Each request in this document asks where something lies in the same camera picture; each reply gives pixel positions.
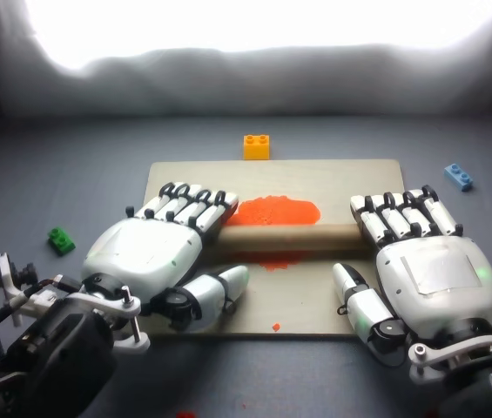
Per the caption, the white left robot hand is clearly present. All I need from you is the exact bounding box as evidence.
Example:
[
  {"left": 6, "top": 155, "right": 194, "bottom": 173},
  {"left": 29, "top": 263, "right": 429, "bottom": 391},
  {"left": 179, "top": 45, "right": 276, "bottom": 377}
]
[{"left": 79, "top": 181, "right": 251, "bottom": 335}]

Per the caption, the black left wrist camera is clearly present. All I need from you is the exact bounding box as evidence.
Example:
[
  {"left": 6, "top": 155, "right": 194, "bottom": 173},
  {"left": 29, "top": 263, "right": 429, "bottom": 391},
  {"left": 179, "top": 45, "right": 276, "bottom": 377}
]
[{"left": 12, "top": 260, "right": 37, "bottom": 284}]

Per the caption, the wooden rolling pin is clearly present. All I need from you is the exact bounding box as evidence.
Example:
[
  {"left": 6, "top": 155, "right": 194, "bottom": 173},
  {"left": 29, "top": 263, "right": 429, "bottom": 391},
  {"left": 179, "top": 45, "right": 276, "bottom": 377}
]
[{"left": 218, "top": 224, "right": 371, "bottom": 256}]

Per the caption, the grey table cloth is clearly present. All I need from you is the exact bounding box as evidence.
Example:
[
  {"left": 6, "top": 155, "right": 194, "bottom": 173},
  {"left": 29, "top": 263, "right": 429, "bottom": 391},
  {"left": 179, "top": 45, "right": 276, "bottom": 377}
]
[{"left": 0, "top": 113, "right": 492, "bottom": 418}]

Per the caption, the blue toy brick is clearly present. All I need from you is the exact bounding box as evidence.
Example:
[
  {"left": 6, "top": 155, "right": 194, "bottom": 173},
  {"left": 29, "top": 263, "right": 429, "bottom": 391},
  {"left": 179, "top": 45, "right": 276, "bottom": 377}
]
[{"left": 442, "top": 163, "right": 475, "bottom": 192}]

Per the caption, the green toy brick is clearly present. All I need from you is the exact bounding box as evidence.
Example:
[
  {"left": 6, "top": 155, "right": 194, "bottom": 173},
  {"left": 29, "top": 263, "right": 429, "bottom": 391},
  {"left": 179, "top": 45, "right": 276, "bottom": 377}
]
[{"left": 46, "top": 226, "right": 77, "bottom": 257}]

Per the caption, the orange play dough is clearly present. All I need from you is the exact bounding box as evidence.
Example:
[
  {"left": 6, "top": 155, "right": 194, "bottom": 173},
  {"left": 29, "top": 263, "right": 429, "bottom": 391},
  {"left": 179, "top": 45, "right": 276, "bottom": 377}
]
[{"left": 226, "top": 195, "right": 321, "bottom": 273}]

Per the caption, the light wooden board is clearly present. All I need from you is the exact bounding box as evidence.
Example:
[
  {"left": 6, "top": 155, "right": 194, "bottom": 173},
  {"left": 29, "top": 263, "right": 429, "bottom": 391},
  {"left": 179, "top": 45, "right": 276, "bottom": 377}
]
[{"left": 139, "top": 158, "right": 414, "bottom": 339}]

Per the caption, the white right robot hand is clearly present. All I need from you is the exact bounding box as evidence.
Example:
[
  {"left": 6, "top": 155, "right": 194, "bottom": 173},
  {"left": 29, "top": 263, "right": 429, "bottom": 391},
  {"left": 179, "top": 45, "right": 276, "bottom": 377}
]
[{"left": 331, "top": 184, "right": 492, "bottom": 368}]

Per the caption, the yellow toy brick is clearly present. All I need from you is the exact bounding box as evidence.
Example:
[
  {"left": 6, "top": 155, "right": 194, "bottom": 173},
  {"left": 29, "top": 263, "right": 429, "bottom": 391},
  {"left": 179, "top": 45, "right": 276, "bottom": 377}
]
[{"left": 242, "top": 133, "right": 272, "bottom": 161}]

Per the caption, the white backdrop sheet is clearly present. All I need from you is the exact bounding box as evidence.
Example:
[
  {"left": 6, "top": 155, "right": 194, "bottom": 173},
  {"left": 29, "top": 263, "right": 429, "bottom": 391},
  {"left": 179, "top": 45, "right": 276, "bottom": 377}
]
[{"left": 0, "top": 0, "right": 492, "bottom": 118}]

